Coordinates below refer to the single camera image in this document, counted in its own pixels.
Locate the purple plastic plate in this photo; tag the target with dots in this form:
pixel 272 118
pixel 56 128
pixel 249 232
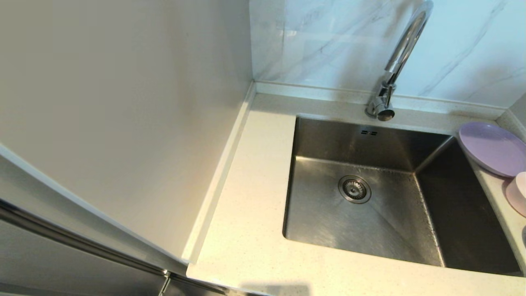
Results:
pixel 491 148

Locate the chrome gooseneck faucet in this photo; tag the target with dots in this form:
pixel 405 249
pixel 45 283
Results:
pixel 384 102

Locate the stainless steel sink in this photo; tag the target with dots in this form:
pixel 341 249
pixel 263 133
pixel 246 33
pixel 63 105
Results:
pixel 328 222

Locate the stainless steel appliance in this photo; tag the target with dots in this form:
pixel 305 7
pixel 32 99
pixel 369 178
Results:
pixel 41 263

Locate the round metal drain strainer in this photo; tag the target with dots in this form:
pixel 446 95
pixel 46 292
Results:
pixel 354 189

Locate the white tall cabinet panel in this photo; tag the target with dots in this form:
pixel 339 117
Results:
pixel 123 123

